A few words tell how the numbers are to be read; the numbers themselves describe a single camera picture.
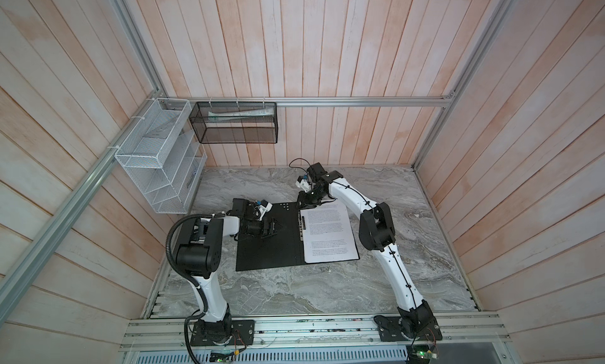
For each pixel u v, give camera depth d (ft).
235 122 3.39
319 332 2.45
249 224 2.78
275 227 2.82
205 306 1.90
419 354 2.33
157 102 2.82
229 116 2.94
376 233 2.17
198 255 1.66
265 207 2.97
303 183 3.21
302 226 3.21
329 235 3.13
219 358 2.31
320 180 2.65
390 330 2.39
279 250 2.97
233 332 2.39
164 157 2.35
